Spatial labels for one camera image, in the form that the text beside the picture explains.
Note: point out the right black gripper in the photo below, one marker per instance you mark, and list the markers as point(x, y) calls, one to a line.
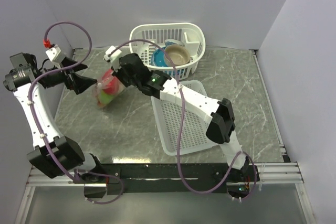
point(118, 73)

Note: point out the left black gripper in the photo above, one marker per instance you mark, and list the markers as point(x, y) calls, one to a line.
point(79, 83)

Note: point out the red fake fruit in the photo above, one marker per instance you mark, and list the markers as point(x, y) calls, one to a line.
point(110, 84)

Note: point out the clear zip top bag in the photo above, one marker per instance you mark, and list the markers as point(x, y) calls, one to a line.
point(98, 87)

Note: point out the green fake fruit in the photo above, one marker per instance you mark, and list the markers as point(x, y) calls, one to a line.
point(105, 98)

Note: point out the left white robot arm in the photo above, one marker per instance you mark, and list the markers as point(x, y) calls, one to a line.
point(54, 154)

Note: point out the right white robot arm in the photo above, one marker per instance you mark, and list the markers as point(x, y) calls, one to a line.
point(219, 115)

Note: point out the blue dotted plate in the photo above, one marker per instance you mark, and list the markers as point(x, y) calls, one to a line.
point(157, 59)

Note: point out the white oval dish basket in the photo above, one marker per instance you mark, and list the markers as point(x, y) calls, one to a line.
point(146, 39)

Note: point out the white blue floral cup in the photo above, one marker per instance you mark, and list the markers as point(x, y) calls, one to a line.
point(169, 42)

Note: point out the beige ceramic bowl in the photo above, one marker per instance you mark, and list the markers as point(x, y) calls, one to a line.
point(178, 54)

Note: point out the white rectangular perforated tray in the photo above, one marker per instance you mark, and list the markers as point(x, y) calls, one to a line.
point(193, 139)

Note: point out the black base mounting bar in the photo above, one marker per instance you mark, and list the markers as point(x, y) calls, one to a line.
point(154, 178)

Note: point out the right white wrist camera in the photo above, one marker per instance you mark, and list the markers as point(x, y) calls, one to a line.
point(111, 54)

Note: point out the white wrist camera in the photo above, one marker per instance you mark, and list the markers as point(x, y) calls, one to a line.
point(111, 54)
point(55, 55)

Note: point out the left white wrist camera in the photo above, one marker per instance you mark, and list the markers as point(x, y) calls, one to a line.
point(55, 55)

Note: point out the aluminium frame rail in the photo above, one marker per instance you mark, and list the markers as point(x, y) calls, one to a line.
point(270, 173)

